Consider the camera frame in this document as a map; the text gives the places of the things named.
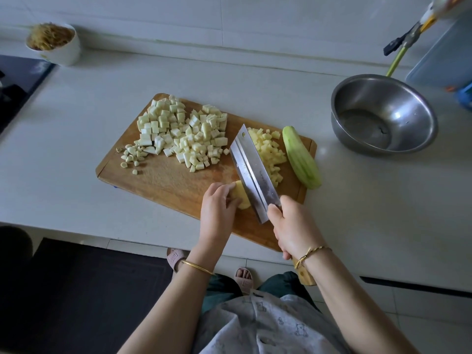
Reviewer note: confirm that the wooden cutting board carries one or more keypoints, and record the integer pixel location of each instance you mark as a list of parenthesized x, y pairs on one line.
[(166, 184)]

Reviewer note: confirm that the deep stainless steel bowl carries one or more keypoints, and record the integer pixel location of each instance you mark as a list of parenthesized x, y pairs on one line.
[(409, 107)]

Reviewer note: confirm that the black floor mat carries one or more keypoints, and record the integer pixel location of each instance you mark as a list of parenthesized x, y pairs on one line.
[(88, 298)]

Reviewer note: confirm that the peeled yellow potato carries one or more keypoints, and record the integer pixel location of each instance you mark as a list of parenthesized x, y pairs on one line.
[(269, 151)]

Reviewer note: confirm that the light blue plastic board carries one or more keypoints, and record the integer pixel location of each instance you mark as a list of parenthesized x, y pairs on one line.
[(442, 59)]

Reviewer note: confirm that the black gas stove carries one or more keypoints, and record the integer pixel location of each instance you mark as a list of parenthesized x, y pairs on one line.
[(18, 88)]

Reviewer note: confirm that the person's right hand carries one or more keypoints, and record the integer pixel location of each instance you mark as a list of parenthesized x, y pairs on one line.
[(295, 228)]

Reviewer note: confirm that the person's left forearm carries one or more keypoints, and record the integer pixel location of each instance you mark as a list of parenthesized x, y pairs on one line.
[(166, 313)]

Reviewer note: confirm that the person's left foot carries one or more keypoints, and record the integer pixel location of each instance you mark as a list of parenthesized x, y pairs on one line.
[(175, 258)]

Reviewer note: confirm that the person's right foot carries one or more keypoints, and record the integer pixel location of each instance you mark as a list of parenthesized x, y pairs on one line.
[(244, 280)]

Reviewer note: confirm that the dark green bottle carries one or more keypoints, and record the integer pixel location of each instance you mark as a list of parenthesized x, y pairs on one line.
[(465, 96)]

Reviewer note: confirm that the gold bangle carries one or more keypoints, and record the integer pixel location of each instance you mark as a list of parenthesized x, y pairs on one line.
[(197, 267)]

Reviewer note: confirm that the dark green trousers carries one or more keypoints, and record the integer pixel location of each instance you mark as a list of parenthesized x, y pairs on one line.
[(217, 287)]

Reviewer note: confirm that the person's left hand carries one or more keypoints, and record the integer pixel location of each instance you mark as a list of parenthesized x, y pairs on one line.
[(217, 217)]

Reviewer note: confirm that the person's foot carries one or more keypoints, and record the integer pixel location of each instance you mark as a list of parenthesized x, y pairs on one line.
[(244, 280), (175, 258)]

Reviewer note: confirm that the yellow potato piece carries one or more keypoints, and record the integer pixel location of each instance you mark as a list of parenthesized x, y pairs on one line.
[(240, 195)]

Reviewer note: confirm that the white patterned garment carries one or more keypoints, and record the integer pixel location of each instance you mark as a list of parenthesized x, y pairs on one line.
[(265, 328)]

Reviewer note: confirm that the peeled green cucumber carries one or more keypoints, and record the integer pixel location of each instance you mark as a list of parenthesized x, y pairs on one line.
[(302, 158)]

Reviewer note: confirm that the pile of garlic cloves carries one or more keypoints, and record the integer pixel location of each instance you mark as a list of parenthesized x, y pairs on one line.
[(131, 157)]

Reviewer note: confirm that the pile of white diced vegetable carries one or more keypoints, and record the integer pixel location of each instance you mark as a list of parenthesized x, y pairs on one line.
[(199, 140)]

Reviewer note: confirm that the person's right forearm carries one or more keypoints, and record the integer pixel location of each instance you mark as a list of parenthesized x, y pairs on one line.
[(361, 306)]

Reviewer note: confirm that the white bowl of noodles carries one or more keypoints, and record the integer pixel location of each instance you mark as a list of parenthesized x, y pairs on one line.
[(53, 44)]

